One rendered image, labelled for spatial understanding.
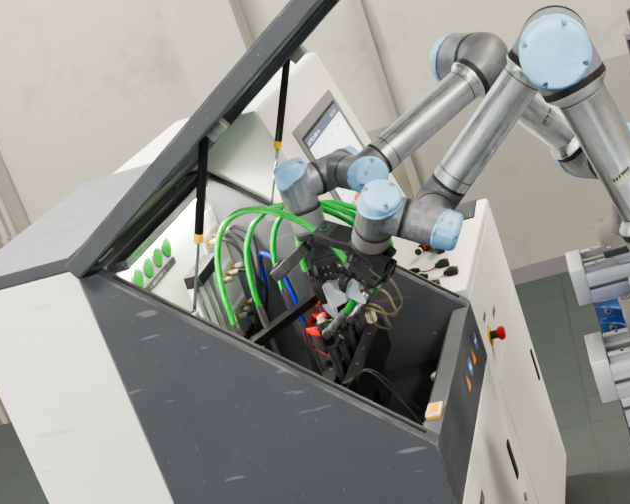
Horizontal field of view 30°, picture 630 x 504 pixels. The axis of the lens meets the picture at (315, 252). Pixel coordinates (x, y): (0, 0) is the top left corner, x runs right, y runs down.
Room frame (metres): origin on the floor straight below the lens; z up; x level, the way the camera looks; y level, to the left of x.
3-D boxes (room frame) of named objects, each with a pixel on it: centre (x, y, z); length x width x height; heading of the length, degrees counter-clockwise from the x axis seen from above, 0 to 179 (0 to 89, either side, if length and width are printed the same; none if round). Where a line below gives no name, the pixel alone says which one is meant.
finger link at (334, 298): (2.41, -0.01, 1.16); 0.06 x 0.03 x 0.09; 71
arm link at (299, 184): (2.43, -0.01, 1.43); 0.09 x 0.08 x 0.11; 110
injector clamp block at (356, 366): (2.56, 0.00, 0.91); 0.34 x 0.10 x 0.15; 161
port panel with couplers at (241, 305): (2.76, 0.21, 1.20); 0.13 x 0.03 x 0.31; 161
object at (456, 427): (2.37, -0.19, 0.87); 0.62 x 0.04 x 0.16; 161
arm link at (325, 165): (2.45, -0.11, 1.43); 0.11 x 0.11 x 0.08; 20
